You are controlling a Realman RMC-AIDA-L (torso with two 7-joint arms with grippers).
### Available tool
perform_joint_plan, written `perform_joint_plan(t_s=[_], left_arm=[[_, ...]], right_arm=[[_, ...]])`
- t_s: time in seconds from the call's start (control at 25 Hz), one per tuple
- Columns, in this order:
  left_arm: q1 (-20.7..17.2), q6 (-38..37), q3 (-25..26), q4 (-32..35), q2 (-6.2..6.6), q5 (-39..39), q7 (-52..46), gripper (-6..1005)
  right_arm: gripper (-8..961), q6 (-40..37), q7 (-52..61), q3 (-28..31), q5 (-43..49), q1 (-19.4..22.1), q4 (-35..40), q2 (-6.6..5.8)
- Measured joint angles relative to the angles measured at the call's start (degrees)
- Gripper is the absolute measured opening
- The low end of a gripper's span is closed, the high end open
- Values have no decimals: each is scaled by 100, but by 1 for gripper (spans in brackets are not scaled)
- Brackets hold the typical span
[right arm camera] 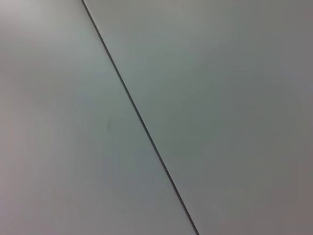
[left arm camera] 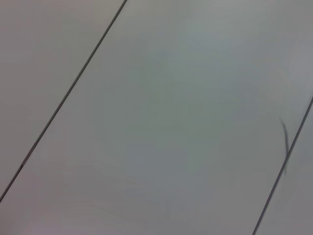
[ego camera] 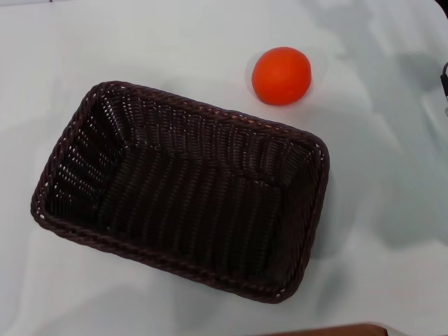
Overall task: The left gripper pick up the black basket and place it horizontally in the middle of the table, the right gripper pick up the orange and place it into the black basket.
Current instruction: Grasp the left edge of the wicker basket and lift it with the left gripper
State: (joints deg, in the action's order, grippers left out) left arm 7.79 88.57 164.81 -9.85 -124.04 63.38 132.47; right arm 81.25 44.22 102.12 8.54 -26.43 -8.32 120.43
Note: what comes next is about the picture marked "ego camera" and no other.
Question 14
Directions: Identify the dark brown woven basket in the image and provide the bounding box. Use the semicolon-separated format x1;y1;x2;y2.
30;80;330;305

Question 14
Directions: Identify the orange round fruit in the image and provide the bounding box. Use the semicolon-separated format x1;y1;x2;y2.
251;48;312;106

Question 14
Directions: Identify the brown wooden board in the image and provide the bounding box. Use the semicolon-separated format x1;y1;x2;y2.
267;321;390;336

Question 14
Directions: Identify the white tablecloth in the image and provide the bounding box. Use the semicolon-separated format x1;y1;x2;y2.
0;0;448;336

